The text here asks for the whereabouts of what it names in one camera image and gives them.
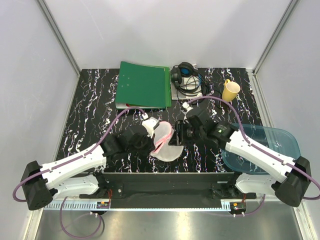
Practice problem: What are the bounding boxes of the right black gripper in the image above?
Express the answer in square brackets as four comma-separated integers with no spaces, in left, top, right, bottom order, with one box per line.
[168,119,206,146]

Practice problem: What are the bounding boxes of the white pink mesh laundry bag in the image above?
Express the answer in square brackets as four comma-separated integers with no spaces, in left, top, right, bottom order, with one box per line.
[150,121,184,162]

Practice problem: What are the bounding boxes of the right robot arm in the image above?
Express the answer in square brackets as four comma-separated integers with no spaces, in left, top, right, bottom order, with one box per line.
[175,103,311,207]

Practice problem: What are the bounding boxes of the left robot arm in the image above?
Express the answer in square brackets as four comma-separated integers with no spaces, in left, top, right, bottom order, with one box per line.
[20,121,156,211]

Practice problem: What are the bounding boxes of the grey book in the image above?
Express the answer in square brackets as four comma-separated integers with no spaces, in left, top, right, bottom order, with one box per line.
[170,66,204,100]

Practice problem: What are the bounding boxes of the black blue headphones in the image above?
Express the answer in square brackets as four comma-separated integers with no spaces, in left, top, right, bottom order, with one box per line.
[170,61,209,101]

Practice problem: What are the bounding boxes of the green folder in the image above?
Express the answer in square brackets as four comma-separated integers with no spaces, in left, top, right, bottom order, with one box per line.
[115,61,172,109]

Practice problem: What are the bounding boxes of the yellow mug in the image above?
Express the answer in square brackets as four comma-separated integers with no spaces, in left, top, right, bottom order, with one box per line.
[222,79,241,102]

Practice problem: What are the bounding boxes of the blue transparent plastic bin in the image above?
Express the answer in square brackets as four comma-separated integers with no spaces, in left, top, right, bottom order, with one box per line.
[221,124,301,175]

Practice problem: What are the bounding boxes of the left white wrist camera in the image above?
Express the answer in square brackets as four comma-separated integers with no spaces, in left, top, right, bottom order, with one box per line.
[142,117,160,138]

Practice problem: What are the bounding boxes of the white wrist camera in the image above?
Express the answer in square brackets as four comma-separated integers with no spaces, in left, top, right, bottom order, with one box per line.
[181,102,193,118]
[142,117,160,138]

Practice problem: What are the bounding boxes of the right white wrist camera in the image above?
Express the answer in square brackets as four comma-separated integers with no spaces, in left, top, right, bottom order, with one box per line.
[181,102,193,118]

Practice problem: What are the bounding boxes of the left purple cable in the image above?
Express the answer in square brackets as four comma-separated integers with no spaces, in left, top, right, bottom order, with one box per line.
[12,106,150,202]

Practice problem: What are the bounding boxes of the purple cable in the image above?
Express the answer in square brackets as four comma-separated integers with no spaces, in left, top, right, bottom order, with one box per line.
[12,106,150,202]
[182,96,320,201]

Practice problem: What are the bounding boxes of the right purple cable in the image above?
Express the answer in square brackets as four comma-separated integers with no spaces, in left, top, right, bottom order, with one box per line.
[182,96,320,201]

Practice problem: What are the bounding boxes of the white slotted cable duct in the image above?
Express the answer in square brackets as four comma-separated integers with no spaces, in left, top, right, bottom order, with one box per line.
[44,200,97,211]

